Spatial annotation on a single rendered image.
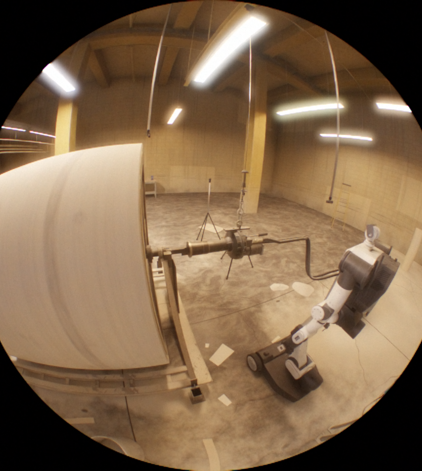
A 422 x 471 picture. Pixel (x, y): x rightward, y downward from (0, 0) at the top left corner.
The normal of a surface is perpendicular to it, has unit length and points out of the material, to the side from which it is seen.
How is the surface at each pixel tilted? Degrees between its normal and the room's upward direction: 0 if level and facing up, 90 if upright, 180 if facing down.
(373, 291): 90
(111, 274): 64
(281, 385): 0
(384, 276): 90
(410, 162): 90
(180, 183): 90
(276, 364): 0
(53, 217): 50
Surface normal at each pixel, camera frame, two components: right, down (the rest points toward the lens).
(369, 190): -0.93, 0.10
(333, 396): 0.06, -0.91
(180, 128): 0.36, 0.40
